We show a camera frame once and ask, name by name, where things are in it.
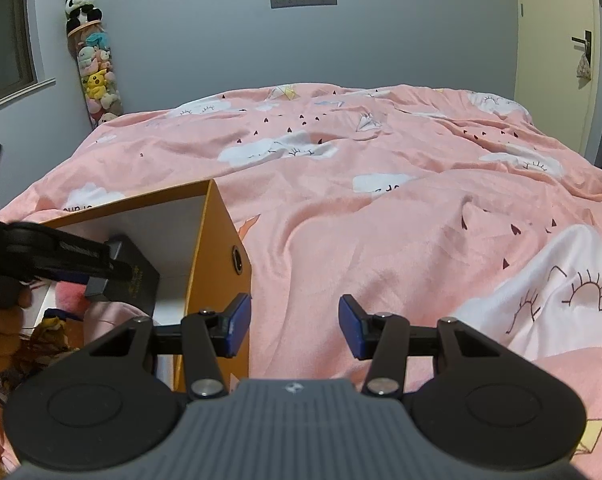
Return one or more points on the panda plush toy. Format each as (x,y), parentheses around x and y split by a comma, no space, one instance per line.
(81,7)

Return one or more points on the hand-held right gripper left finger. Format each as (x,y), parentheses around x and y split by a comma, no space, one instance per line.
(238,322)

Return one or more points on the person's left hand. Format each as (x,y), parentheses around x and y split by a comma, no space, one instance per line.
(1,340)

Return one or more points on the pink printed blanket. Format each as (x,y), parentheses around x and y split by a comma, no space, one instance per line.
(381,210)

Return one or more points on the orange cardboard box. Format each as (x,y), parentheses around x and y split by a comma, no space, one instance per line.
(216,240)

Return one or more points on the cream door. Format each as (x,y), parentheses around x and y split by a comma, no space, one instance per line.
(546,35)

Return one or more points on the small hanging pouch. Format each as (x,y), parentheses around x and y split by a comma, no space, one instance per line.
(583,67)

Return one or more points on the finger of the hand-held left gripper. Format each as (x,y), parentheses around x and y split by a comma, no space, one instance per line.
(71,277)
(81,252)

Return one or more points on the grey wall socket panel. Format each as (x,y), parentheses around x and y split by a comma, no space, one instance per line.
(303,0)

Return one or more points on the window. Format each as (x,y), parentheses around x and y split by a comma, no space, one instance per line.
(1,40)

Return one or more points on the clear tube of plush toys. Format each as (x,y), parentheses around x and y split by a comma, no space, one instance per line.
(98,80)

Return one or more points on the dark grey box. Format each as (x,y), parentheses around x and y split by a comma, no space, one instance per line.
(136,280)

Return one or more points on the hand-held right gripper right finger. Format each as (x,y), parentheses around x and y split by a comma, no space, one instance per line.
(351,325)

